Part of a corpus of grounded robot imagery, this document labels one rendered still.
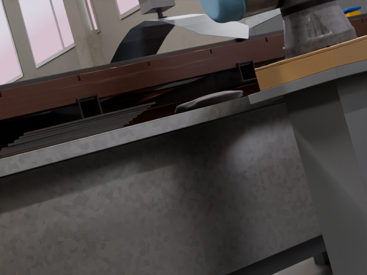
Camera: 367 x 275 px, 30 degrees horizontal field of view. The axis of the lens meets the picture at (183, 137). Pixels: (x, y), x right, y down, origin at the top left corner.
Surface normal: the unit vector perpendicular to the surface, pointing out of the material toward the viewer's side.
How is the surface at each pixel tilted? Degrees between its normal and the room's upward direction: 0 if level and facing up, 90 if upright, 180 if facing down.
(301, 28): 77
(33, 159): 90
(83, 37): 90
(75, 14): 90
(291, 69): 90
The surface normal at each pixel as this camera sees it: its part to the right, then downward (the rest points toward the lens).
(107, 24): -0.77, 0.21
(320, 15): -0.02, -0.24
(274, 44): 0.50, -0.14
